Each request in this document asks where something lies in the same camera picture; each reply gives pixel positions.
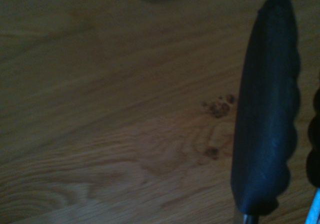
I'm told steel tongs with black tips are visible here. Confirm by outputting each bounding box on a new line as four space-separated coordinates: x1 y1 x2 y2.
230 0 320 224

